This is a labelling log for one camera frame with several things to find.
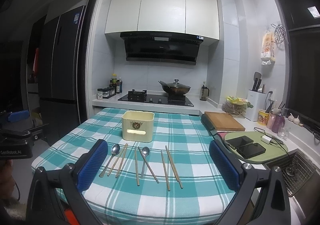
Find left black phone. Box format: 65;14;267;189
226;136;253;150

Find sink drain basket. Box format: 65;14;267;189
264;149;319;197

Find green mat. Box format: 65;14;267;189
223;131;289;164

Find bag of produce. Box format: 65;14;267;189
222;96;253;116

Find sauce bottles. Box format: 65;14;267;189
109;74;123;94

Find black range hood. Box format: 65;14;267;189
120;31;204;65

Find metal steamer rack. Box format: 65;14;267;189
271;24;286;45

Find cream utensil holder box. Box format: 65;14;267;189
121;110;155;143

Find hanging bag on wall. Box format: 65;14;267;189
260;31;276;65

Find dark glass jug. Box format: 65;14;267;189
200;85;209;101

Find teal checked tablecloth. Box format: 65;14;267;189
31;108;235;224

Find white knife block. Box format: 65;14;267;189
245;90;266;122

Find spice jar rack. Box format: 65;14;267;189
97;87;116;100

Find purple bottle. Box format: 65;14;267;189
271;113;285;133

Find wok with glass lid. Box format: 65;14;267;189
158;79;191;96

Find yellow cup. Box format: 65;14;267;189
258;109;270;126

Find steel spoon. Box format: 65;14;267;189
99;144;120;177
140;146;151;179

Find black gas cooktop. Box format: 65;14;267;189
119;89;194;107

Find white charger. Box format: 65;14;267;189
261;135;272;144

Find dark refrigerator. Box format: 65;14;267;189
38;5;86;145

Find white upper cabinets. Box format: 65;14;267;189
105;0;220;40

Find wooden cutting board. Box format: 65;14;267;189
201;111;245;131

